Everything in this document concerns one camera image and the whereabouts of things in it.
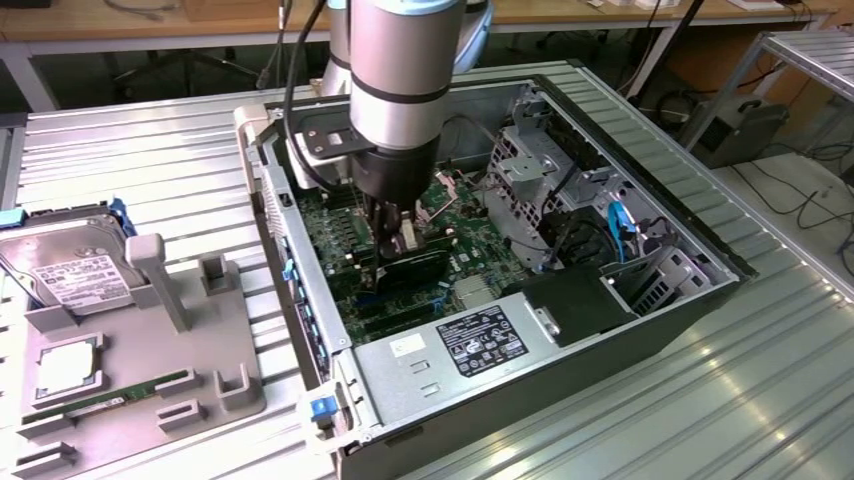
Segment thin grey hanging cable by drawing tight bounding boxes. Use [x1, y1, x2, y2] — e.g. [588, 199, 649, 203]
[259, 0, 289, 89]

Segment silver chipset heat sink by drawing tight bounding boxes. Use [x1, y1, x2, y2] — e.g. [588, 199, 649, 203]
[457, 279, 499, 306]

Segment black office chair base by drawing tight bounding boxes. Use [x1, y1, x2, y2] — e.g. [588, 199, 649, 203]
[110, 48, 263, 100]
[507, 28, 609, 55]

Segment black coiled cable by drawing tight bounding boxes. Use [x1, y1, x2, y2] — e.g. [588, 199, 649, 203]
[655, 89, 696, 127]

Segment blue wire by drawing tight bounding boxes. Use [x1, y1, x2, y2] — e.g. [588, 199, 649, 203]
[607, 199, 635, 264]

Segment black graphics card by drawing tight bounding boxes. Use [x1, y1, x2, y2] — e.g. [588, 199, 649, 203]
[372, 247, 451, 297]

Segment blue hard disk carrier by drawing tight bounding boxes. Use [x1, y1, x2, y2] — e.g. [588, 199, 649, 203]
[0, 197, 140, 239]

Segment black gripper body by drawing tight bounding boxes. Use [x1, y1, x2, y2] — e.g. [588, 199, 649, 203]
[351, 137, 443, 207]

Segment green motherboard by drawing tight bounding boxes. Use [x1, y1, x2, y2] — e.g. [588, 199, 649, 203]
[292, 167, 528, 346]

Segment black floor cable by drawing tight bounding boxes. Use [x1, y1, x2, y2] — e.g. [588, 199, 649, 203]
[730, 144, 854, 231]

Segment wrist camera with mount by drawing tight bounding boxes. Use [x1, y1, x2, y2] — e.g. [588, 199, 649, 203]
[291, 117, 375, 194]

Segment black box with handle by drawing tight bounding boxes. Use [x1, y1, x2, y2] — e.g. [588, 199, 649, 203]
[692, 97, 792, 169]

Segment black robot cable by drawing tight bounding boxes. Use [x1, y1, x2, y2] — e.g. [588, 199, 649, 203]
[279, 0, 332, 191]

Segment metal disk bay cage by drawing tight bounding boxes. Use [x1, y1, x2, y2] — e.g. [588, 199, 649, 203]
[483, 124, 601, 274]

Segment green installed RAM stick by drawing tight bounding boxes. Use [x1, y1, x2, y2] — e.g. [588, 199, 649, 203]
[351, 239, 456, 274]

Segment silver power supply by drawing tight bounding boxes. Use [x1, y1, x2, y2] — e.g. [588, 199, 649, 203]
[352, 293, 568, 427]

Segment metal frame table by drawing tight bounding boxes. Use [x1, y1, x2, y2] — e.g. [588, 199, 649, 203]
[679, 29, 854, 166]

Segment open black PC case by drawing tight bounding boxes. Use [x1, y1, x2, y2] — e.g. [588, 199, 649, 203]
[230, 73, 759, 480]

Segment black wire in case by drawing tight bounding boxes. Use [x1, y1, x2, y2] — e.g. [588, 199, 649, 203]
[440, 114, 501, 147]

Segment green loose RAM stick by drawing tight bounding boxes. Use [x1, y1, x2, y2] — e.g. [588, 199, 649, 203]
[22, 369, 192, 419]

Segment silver hard disk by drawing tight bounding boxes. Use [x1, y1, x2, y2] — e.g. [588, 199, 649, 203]
[0, 217, 146, 317]

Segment black expansion slot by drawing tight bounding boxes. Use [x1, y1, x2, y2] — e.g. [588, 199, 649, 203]
[363, 302, 441, 336]

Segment wooden desk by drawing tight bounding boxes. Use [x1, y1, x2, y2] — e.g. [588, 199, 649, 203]
[0, 0, 842, 57]

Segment metal socket cover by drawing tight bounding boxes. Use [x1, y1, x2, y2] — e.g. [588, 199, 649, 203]
[416, 169, 472, 221]

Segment grey parts rack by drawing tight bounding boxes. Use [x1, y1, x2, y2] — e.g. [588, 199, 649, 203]
[0, 233, 268, 480]

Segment silver CPU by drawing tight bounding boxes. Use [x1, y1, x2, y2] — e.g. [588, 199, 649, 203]
[36, 342, 98, 396]

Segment black fan shroud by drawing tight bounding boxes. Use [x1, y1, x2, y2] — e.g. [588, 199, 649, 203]
[503, 264, 641, 349]

